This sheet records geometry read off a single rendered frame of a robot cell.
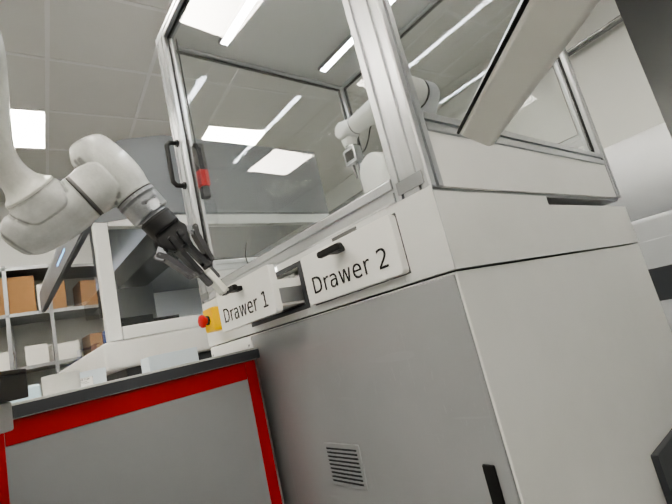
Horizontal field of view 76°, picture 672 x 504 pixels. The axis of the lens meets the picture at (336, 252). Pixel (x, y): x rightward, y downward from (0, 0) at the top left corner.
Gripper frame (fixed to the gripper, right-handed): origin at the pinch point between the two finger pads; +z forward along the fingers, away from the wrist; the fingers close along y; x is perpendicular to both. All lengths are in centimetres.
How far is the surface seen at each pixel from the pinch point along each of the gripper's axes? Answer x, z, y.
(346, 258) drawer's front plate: -32.5, 11.4, 8.3
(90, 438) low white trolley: 11.3, 6.7, -38.0
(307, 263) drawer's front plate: -19.5, 9.3, 9.8
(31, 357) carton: 382, -26, 6
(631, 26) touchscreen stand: -88, 0, 3
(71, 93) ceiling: 211, -145, 121
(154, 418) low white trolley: 11.3, 13.8, -27.6
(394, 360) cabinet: -36.6, 29.7, -2.3
